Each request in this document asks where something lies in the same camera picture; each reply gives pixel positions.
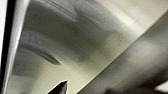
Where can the stainless steel dishwasher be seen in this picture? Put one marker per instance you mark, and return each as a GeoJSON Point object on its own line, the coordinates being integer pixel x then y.
{"type": "Point", "coordinates": [66, 40]}

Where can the white two-door base cabinet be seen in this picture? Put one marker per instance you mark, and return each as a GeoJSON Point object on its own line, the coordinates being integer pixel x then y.
{"type": "Point", "coordinates": [2, 20]}

